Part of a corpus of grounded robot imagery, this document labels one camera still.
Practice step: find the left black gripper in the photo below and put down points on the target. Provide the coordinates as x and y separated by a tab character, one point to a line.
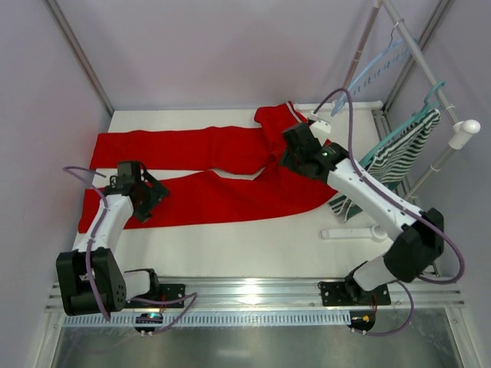
152	198

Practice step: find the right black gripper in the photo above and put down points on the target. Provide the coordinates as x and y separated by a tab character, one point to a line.
291	135

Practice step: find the red trousers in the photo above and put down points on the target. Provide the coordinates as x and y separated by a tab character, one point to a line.
235	171

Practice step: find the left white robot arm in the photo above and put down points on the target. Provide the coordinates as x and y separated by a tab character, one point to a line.
91	281

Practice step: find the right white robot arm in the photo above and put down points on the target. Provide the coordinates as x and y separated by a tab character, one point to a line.
416	235

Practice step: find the teal hanger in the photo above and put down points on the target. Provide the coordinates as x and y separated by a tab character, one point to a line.
415	117

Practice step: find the light blue hanger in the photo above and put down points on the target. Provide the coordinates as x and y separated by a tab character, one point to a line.
396	51

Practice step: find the green white striped garment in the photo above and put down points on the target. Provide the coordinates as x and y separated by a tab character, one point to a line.
393	162

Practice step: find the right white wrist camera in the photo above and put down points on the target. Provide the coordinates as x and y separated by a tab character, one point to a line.
319	127

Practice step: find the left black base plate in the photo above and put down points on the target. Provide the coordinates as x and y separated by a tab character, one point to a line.
164	296

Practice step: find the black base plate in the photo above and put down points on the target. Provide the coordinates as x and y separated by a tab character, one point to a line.
164	296
337	294

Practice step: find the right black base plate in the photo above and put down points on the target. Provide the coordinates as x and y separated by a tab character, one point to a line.
337	294

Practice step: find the slotted cable duct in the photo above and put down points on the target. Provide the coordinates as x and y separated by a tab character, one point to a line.
223	318

